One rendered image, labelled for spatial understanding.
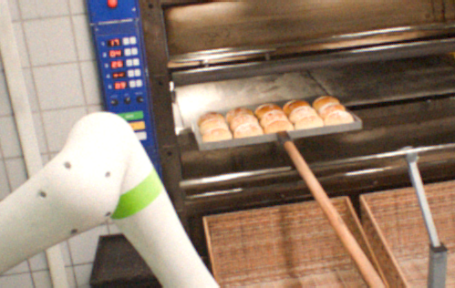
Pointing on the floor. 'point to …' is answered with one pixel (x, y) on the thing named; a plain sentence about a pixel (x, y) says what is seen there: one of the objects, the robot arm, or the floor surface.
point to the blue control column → (118, 34)
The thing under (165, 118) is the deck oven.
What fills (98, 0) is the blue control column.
